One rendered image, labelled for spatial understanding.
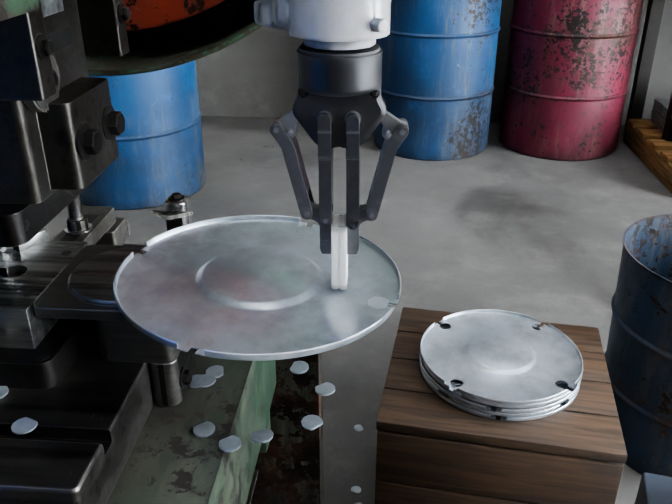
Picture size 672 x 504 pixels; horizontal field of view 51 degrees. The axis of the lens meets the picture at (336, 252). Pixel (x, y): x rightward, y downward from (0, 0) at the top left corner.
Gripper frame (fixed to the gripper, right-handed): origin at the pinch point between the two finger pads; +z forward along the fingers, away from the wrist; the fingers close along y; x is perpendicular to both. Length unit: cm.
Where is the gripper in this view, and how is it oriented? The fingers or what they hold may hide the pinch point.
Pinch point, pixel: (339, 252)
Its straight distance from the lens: 70.5
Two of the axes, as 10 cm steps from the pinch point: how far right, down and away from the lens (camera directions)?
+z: 0.0, 9.0, 4.5
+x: 0.7, -4.5, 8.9
